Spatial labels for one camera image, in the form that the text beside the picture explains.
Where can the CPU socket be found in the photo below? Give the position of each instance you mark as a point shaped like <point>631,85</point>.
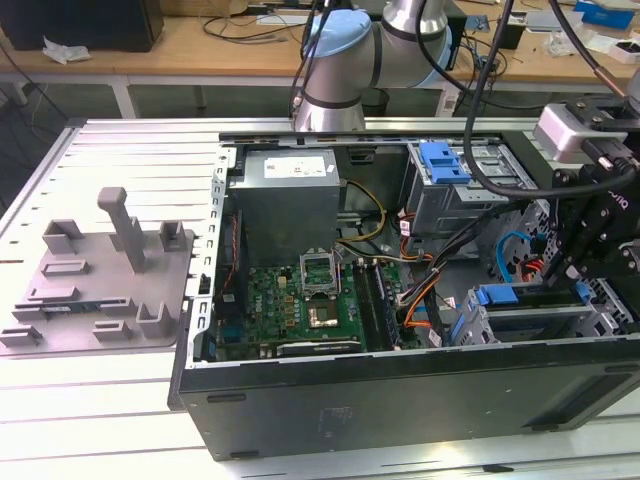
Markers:
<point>325,315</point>

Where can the installed RAM stick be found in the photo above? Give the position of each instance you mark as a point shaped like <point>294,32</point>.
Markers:
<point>387,310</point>

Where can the black PC case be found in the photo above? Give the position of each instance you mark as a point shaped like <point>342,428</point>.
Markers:
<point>350,400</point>

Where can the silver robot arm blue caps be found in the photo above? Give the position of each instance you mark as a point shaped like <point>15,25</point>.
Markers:
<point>340,85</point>

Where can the blue cardboard box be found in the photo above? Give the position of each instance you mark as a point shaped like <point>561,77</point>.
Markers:
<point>607,12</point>

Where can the crumpled white plastic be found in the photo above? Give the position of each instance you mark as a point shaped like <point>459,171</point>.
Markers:
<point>65,52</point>

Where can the blue plastic drive latch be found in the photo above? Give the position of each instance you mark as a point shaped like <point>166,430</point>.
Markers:
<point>442,167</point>

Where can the black RAM slot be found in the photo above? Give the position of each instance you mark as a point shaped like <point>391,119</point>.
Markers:
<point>369,310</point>

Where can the metal disk bay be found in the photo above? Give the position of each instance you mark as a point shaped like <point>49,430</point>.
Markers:
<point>540,320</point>

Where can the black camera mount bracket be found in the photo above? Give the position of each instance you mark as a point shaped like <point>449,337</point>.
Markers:
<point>600,112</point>

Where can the green motherboard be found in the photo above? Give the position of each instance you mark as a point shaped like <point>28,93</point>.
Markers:
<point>280,300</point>

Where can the small black box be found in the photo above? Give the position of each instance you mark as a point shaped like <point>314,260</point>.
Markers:
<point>512,36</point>

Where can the grey power supply unit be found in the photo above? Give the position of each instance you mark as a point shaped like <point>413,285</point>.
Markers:
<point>285,215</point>

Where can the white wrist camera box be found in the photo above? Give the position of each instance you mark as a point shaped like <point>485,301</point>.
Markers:
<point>555,135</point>

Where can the grey parts rack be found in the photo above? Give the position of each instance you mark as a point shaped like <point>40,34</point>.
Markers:
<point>100,285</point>

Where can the black graphics card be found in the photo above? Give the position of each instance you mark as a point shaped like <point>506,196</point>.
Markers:
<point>320,348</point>

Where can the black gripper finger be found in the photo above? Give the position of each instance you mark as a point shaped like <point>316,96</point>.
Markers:
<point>627,255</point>
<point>559,250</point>

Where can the clear plastic bag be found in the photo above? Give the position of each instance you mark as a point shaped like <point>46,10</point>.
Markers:
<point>560,42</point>

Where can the wooden desk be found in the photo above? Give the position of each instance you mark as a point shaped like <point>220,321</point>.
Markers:
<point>165,57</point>

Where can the white box with black item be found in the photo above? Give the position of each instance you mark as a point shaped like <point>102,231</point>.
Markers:
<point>625,50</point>

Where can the metal optical drive cage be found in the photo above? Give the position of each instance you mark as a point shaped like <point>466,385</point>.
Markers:
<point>450,210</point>

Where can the black waste bin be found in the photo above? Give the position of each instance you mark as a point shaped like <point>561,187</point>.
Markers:
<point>375,102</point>

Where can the large black box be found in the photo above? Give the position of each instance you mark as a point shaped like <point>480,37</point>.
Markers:
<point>75,25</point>

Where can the RAM stick in rack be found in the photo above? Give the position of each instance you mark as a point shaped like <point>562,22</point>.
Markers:
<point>65,308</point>

